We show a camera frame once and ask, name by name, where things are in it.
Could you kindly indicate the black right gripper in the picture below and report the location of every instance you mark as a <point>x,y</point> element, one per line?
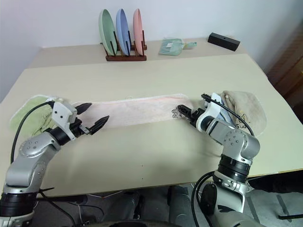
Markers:
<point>197,114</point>

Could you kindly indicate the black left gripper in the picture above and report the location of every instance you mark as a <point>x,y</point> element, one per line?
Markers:
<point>76,127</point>

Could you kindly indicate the pink towel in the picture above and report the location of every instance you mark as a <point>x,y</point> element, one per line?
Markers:
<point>139,111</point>

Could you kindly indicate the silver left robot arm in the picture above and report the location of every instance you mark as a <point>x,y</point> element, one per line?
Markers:
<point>26,156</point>

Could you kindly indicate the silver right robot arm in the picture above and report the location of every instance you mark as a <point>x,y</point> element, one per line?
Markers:
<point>236,142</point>

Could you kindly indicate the green towel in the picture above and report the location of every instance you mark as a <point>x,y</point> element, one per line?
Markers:
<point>35,113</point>

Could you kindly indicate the beige towel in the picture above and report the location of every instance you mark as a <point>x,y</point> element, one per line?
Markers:
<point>248,106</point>

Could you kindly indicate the blue cloth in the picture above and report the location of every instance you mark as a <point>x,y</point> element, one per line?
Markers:
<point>224,116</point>

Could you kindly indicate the brown wooden plate rack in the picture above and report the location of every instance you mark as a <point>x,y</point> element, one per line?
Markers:
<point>125,58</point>

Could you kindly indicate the small green plastic tool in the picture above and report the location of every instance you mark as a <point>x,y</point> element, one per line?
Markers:
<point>190,45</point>

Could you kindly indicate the teal dustpan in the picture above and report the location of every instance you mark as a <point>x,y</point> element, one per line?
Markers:
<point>171,46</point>

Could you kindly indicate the black rectangular box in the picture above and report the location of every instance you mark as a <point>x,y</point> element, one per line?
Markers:
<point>223,41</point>

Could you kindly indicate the green plate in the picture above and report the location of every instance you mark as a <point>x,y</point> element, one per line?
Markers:
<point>106,30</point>

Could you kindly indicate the blue plate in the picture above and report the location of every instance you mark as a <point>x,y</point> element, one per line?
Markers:
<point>122,28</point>

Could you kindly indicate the dark grey rounded shape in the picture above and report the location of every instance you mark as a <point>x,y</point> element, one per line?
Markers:
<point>184,205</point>

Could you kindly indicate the pink plate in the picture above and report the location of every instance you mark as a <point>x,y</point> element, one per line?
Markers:
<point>137,28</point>

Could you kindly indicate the brown wooden cabinet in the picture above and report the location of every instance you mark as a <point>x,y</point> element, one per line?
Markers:
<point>288,75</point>

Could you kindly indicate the black bar on floor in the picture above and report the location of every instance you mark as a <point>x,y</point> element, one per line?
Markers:
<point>290,217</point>

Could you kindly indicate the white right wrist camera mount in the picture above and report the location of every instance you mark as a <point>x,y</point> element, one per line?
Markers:
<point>213,107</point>

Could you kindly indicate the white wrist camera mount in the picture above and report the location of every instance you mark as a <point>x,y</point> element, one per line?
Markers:
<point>213,107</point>
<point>62,113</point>

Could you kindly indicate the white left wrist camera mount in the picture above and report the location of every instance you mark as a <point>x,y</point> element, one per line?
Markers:
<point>62,113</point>

